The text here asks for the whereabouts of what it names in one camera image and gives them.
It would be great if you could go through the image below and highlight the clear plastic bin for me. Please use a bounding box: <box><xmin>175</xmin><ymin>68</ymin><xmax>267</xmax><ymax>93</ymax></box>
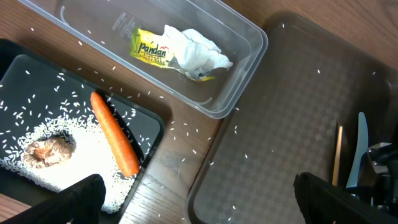
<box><xmin>25</xmin><ymin>0</ymin><xmax>268</xmax><ymax>119</ymax></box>

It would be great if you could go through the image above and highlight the light blue plastic knife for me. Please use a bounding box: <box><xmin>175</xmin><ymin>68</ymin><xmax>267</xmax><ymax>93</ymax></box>
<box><xmin>346</xmin><ymin>112</ymin><xmax>369</xmax><ymax>188</ymax></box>

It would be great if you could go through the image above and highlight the white tissue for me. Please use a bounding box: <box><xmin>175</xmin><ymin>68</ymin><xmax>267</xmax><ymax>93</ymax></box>
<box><xmin>162</xmin><ymin>25</ymin><xmax>233</xmax><ymax>72</ymax></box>

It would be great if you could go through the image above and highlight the orange carrot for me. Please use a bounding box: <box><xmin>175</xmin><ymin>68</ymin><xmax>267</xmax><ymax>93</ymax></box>
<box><xmin>90</xmin><ymin>91</ymin><xmax>140</xmax><ymax>177</ymax></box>

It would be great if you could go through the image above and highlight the brown food scrap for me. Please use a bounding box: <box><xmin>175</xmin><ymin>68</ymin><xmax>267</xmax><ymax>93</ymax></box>
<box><xmin>22</xmin><ymin>138</ymin><xmax>72</xmax><ymax>169</ymax></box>

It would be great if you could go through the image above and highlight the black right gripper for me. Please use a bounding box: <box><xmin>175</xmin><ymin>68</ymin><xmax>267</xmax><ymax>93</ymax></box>
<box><xmin>358</xmin><ymin>124</ymin><xmax>397</xmax><ymax>215</ymax></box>

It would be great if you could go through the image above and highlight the yellow snack wrapper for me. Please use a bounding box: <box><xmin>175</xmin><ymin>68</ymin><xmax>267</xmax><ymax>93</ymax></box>
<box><xmin>129</xmin><ymin>27</ymin><xmax>215</xmax><ymax>82</ymax></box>

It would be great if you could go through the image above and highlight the black waste tray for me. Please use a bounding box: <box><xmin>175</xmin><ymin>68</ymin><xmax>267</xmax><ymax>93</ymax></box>
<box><xmin>1</xmin><ymin>39</ymin><xmax>165</xmax><ymax>223</ymax></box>

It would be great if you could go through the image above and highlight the wooden chopstick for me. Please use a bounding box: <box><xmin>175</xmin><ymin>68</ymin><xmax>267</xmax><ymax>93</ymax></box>
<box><xmin>331</xmin><ymin>126</ymin><xmax>343</xmax><ymax>186</ymax></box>

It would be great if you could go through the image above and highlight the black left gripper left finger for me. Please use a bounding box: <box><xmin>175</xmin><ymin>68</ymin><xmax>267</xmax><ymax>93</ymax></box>
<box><xmin>2</xmin><ymin>174</ymin><xmax>106</xmax><ymax>224</ymax></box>

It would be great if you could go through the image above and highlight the dark brown tray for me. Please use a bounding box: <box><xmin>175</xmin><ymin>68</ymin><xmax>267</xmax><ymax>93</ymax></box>
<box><xmin>186</xmin><ymin>12</ymin><xmax>397</xmax><ymax>223</ymax></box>

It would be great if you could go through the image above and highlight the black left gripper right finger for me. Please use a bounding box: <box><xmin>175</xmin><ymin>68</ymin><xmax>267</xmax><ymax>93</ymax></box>
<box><xmin>294</xmin><ymin>172</ymin><xmax>397</xmax><ymax>224</ymax></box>

